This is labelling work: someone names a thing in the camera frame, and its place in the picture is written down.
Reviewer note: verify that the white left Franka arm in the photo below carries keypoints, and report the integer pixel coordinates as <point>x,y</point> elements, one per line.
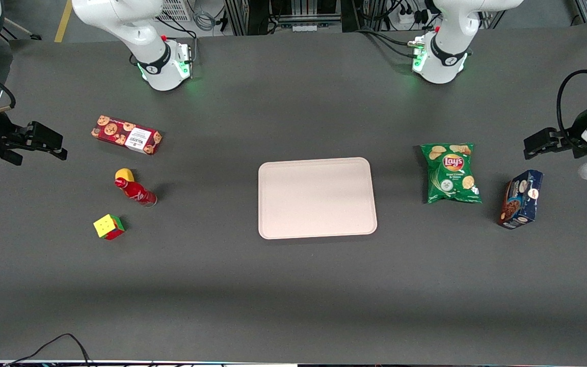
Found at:
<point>444,61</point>

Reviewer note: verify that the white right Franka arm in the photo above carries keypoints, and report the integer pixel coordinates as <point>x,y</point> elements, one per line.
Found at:
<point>157,60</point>

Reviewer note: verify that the white power strip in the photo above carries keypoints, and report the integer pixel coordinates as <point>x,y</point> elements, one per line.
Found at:
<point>409,17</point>

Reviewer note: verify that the green Lay's chips bag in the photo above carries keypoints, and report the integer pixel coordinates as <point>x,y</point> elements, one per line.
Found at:
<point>450,173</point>

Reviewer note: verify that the red cookie box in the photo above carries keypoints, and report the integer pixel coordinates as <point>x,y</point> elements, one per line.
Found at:
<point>126,134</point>

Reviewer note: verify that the white perforated box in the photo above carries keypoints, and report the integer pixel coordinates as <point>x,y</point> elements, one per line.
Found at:
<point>175,9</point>

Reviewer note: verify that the yellow plastic lemon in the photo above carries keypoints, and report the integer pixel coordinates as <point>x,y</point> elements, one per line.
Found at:
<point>125,175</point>

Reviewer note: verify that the colourful Rubik's cube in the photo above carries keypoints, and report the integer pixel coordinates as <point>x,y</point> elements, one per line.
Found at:
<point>108,227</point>

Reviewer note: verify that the black aluminium frame rack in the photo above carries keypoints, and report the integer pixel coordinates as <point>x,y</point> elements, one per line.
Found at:
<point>293,15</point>

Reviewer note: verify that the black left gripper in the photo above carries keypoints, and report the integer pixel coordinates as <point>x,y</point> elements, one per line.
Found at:
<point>571,141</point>

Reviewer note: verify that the beige plastic tray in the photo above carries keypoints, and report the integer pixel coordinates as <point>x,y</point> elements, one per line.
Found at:
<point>316,198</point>

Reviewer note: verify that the blue chocolate cookie box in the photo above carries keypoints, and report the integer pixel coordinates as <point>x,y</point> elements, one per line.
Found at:
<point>520,200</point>

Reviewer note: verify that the red coke bottle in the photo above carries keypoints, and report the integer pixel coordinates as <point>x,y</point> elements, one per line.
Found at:
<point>137,192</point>

